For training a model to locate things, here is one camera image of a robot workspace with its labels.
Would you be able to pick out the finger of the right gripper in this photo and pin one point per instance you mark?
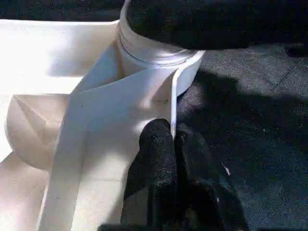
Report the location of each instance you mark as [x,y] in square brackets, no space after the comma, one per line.
[216,21]

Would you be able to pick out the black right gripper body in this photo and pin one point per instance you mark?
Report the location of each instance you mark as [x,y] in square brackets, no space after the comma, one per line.
[297,49]

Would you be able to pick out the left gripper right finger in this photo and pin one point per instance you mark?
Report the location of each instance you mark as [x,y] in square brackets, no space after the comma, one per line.
[204,187]

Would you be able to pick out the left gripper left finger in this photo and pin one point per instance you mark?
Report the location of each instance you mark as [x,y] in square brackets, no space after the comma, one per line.
[154,183]

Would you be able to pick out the white plastic table leg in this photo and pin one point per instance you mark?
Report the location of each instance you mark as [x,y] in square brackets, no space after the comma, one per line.
[151,48]

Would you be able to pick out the white compartment tray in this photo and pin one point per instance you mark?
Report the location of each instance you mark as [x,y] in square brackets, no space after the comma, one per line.
[72,110]

